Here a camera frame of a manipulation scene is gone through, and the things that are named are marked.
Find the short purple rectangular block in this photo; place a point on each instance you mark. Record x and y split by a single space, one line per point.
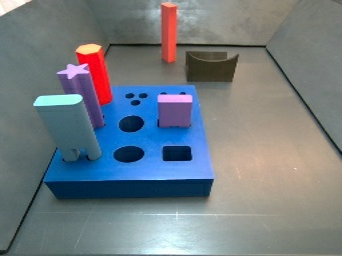
174 110

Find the dark olive curved block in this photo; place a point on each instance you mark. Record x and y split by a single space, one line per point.
210 66

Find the blue peg board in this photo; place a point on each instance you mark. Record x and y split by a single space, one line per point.
147 161

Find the red hexagonal peg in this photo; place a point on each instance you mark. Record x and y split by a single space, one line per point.
91 55

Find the purple star peg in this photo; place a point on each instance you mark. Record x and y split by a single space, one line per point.
76 82

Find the tall orange-red rectangle block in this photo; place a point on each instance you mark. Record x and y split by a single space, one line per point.
168 31

